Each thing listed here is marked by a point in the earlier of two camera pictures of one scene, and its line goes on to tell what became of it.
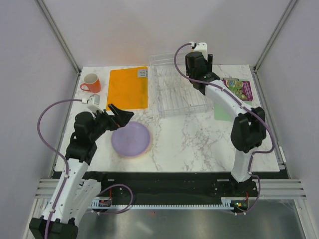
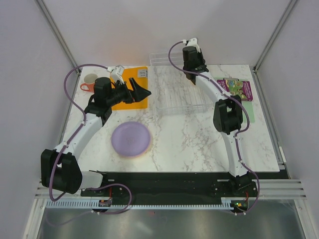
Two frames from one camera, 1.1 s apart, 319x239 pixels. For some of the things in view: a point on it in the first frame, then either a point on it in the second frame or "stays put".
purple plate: x=131 y=140 stays put
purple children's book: x=241 y=88 stays put
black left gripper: x=120 y=117 to x=138 y=94
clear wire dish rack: x=176 y=94 stays put
